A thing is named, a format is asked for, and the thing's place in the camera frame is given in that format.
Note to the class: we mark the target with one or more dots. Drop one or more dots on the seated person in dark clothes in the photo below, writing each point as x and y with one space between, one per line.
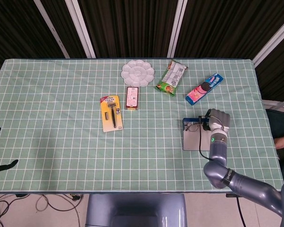
282 142

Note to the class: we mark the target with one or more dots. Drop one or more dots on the razor on yellow card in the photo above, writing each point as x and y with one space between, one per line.
106 125

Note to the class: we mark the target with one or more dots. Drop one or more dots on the thin metal frame eyeglasses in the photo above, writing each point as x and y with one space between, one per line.
192 128

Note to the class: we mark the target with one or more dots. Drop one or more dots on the green snack bag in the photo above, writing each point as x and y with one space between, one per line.
171 78

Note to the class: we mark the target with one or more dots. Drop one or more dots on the white flower-shaped palette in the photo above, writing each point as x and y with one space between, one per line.
137 73

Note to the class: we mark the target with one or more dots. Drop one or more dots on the blue cookie box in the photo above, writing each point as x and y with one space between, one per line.
203 89

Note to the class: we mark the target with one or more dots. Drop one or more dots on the white partition post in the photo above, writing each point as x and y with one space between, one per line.
81 28
177 28
52 28
272 45

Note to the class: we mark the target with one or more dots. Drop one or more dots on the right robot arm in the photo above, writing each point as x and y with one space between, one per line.
219 151

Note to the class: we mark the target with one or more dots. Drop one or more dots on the green checked tablecloth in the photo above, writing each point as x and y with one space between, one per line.
61 142

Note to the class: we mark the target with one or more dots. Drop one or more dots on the dark blue glasses case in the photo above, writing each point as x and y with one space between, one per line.
191 142

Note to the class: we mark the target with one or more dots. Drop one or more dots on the blue grey robot torso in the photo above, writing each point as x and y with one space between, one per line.
135 208

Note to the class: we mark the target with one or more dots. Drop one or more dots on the red rectangular box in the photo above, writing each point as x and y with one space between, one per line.
132 97

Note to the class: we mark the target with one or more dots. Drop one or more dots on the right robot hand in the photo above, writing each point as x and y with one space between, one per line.
219 121

